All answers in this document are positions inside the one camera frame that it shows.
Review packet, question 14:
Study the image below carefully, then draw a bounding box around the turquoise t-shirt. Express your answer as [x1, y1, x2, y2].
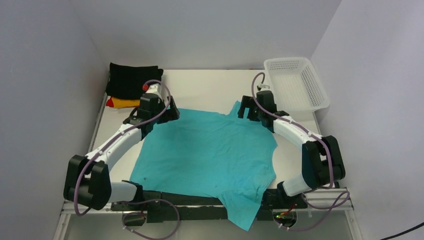
[130, 101, 277, 231]

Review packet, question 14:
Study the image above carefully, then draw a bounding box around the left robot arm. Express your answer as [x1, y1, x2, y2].
[63, 93, 180, 210]

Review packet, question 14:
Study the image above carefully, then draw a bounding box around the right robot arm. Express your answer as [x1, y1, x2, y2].
[237, 90, 346, 198]

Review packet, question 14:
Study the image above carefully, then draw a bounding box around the white plastic basket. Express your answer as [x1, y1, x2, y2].
[263, 57, 330, 114]

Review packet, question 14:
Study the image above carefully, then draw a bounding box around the folded yellow t-shirt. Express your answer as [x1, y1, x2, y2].
[110, 96, 140, 109]

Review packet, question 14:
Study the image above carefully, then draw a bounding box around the folded black t-shirt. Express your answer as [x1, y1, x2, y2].
[105, 62, 164, 100]

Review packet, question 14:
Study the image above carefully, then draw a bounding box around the folded red t-shirt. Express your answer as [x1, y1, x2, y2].
[105, 98, 115, 108]

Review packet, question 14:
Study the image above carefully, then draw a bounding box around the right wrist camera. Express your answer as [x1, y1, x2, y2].
[256, 84, 270, 91]

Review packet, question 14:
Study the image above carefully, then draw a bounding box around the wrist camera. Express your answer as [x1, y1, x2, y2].
[142, 83, 162, 98]
[256, 84, 270, 91]

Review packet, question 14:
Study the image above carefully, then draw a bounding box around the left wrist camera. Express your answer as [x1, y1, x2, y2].
[142, 83, 162, 98]

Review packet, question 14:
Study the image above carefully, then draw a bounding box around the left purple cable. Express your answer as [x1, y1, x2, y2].
[73, 79, 181, 240]

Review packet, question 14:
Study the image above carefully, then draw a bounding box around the purple cable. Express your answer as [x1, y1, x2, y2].
[73, 79, 181, 240]
[251, 72, 351, 232]

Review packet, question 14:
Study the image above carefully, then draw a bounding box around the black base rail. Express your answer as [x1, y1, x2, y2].
[110, 189, 308, 223]

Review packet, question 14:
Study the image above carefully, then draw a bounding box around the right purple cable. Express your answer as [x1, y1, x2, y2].
[251, 72, 351, 232]

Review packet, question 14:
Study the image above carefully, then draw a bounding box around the aluminium frame rail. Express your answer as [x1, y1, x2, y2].
[52, 96, 115, 240]

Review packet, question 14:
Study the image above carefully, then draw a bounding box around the black cable bottom right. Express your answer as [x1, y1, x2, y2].
[380, 221, 424, 240]

